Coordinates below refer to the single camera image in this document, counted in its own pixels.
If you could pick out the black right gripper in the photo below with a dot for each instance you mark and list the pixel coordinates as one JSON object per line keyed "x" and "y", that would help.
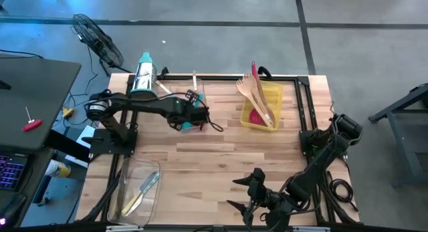
{"x": 264, "y": 198}

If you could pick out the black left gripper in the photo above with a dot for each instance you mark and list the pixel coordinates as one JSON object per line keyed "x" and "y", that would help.
{"x": 187, "y": 115}

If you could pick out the wooden spork with label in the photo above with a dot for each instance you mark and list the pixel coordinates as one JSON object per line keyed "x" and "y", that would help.
{"x": 242, "y": 87}

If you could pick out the red slotted spoon metal shaft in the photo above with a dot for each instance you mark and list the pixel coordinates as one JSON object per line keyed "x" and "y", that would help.
{"x": 255, "y": 118}

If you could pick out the plain wooden spork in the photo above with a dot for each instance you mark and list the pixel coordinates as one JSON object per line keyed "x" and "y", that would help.
{"x": 250, "y": 81}

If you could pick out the wooden spoon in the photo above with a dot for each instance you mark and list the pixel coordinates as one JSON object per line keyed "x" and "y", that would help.
{"x": 274, "y": 120}

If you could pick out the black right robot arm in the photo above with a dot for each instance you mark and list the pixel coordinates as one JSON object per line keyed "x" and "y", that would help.
{"x": 314, "y": 178}

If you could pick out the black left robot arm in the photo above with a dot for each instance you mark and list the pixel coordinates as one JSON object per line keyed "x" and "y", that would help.
{"x": 140, "y": 105}

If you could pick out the tall clear plastic container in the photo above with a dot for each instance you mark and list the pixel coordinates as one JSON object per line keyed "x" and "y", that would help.
{"x": 180, "y": 88}

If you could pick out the large clear plastic bin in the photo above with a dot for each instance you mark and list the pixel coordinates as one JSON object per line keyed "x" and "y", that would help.
{"x": 140, "y": 165}

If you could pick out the yellow plastic bin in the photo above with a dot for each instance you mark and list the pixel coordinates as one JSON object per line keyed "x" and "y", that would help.
{"x": 275, "y": 98}

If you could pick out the white paper sheet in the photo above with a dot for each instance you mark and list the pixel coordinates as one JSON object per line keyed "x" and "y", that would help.
{"x": 85, "y": 138}

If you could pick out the black floor fan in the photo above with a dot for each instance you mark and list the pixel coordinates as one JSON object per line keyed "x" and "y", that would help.
{"x": 97, "y": 41}

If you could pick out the yellow connector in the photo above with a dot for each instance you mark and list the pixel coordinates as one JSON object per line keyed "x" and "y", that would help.
{"x": 68, "y": 111}

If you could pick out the white and yellow can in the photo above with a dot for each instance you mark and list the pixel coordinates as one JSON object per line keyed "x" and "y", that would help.
{"x": 58, "y": 169}

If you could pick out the black desk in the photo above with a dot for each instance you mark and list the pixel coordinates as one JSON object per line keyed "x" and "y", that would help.
{"x": 33, "y": 91}

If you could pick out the dark metal stand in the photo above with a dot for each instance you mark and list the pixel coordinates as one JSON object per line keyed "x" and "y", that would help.
{"x": 398, "y": 103}

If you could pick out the laptop with backlit keyboard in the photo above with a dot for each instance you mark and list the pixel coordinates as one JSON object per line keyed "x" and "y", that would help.
{"x": 11, "y": 172}

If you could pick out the black device with green light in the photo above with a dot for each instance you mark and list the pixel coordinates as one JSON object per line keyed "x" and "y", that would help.
{"x": 11, "y": 208}

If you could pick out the black frame clamp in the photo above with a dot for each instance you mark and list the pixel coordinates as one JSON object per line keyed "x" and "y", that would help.
{"x": 164, "y": 72}
{"x": 265, "y": 71}

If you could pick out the black aluminium table frame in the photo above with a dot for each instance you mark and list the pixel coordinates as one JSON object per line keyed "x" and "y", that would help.
{"x": 227, "y": 78}

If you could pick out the silver frame bracket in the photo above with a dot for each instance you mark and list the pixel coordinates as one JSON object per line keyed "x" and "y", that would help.
{"x": 123, "y": 228}
{"x": 311, "y": 229}

